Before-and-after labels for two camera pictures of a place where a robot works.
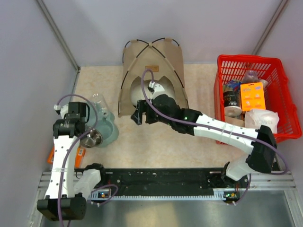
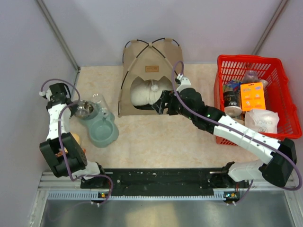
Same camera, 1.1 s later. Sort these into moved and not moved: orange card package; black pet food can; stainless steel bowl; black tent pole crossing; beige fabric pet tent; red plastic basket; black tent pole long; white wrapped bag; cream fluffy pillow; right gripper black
Moved: stainless steel bowl; black tent pole crossing; right gripper black; black tent pole long
Not moved: red plastic basket; beige fabric pet tent; orange card package; cream fluffy pillow; white wrapped bag; black pet food can
